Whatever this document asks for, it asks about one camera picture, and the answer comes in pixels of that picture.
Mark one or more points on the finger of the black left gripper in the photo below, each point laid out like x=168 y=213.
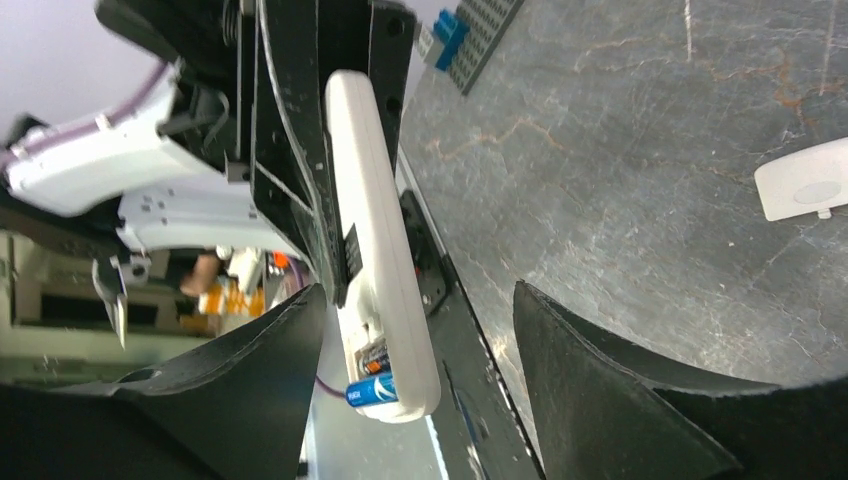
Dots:
x=393 y=26

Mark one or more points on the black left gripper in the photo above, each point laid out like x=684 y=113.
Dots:
x=211 y=46

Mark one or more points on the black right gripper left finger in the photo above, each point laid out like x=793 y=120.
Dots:
x=233 y=408

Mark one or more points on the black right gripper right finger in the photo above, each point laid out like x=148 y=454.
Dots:
x=607 y=408

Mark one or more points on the white remote control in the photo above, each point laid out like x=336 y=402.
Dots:
x=383 y=299

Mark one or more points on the blue AAA battery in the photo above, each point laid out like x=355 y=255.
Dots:
x=373 y=390

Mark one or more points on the white battery cover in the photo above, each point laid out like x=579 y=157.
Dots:
x=811 y=180

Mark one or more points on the black AAA battery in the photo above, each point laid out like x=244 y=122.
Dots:
x=374 y=359

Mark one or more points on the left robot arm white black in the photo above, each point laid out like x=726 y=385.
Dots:
x=110 y=189

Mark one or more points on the blue lego brick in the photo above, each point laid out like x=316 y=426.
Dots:
x=439 y=44

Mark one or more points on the grey lego baseplate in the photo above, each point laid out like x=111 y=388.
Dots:
x=488 y=21

